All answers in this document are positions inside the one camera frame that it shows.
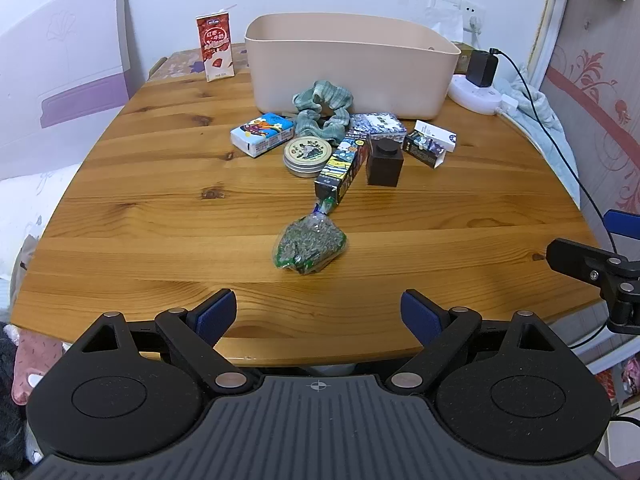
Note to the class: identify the white wall plug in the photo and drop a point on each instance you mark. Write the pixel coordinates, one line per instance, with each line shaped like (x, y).
(475, 24)

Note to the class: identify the round metal tin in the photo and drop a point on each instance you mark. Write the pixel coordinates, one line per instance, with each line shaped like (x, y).
(306, 156)

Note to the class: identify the beige plastic storage bin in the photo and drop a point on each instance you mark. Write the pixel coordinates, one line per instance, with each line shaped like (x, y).
(350, 75)

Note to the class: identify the floral covered side table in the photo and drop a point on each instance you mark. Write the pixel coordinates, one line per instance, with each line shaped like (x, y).
(185, 62)

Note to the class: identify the colourful cartoon tissue pack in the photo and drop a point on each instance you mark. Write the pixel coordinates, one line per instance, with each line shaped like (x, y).
(262, 132)

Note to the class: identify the white wall socket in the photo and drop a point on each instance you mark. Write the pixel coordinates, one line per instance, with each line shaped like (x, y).
(455, 7)

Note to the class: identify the long dark cartoon box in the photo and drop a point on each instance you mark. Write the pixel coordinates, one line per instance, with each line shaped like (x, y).
(344, 162)

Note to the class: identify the dark fuzzy cloth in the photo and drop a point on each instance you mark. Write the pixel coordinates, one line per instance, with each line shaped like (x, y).
(10, 400)

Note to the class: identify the white bedding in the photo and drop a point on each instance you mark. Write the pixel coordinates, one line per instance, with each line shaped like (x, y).
(30, 210)

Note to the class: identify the green fabric scrunchie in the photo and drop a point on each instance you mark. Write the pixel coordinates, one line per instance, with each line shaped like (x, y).
(312, 97)

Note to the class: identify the clear bag of green seeds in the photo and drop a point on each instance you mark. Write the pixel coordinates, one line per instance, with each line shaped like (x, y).
(309, 245)

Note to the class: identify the white purple board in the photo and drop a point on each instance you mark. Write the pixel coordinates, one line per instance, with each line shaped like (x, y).
(60, 75)

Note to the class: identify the round white power strip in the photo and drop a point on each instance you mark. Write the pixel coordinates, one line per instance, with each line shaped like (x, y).
(472, 96)

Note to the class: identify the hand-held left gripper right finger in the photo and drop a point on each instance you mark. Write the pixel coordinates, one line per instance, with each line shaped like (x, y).
(418, 311)

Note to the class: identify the pink patterned cloth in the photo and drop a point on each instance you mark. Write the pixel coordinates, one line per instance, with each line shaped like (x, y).
(35, 360)

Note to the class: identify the dark brown cube box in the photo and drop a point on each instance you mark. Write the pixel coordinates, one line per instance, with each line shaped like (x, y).
(385, 162)

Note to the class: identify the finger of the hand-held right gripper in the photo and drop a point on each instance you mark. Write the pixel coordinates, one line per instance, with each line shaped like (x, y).
(575, 259)

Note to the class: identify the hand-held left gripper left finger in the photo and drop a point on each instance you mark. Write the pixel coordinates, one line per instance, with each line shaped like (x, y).
(218, 311)

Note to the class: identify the blue white patterned box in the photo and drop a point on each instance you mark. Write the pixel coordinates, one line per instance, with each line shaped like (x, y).
(377, 124)

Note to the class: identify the small open white black box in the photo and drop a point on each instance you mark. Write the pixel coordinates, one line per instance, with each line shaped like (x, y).
(432, 142)

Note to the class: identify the floral patterned panel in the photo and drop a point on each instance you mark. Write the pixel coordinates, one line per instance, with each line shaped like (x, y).
(595, 85)

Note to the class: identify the light blue cloth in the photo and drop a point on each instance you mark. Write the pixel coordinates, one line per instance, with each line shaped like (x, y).
(542, 115)

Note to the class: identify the black charger adapter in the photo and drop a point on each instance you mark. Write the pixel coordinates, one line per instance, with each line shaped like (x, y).
(482, 67)

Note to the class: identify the red milk carton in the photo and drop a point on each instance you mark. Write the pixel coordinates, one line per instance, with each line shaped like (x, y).
(216, 47)

